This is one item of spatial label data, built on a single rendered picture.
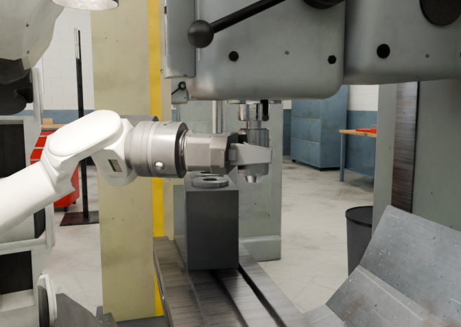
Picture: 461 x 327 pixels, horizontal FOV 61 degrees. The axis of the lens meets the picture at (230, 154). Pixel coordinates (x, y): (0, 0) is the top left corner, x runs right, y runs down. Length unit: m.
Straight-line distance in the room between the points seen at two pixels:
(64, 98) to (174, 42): 9.11
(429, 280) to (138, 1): 1.98
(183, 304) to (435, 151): 0.55
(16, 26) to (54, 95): 8.86
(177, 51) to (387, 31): 0.27
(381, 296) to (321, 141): 7.05
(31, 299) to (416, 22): 1.17
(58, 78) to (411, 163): 9.12
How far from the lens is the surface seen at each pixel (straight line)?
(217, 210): 0.90
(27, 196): 0.63
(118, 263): 2.46
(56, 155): 0.61
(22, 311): 1.32
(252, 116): 0.57
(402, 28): 0.57
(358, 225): 2.46
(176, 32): 0.55
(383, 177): 0.95
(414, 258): 0.84
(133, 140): 0.60
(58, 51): 9.71
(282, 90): 0.50
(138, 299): 2.55
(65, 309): 1.64
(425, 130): 0.84
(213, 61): 0.48
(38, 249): 1.19
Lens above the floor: 1.30
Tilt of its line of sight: 7 degrees down
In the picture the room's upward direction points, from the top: straight up
